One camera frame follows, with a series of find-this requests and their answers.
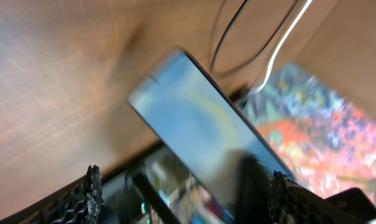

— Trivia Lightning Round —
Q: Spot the white power strip cord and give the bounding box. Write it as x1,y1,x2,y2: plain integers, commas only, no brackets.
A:
246,0,314,96

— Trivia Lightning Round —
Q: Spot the blue screen smartphone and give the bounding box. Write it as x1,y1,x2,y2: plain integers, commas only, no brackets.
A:
129,49,294,205

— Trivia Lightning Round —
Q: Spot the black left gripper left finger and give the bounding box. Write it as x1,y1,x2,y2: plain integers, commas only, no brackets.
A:
25,165,103,224

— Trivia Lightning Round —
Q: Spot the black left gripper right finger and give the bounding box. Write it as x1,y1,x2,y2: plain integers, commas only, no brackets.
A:
237,156,365,224

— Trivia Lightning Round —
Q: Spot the black usb charging cable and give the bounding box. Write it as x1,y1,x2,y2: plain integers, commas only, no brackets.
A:
209,0,300,75

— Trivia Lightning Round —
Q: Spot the colourful patterned floor mat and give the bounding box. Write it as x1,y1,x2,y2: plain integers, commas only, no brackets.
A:
240,63,376,206

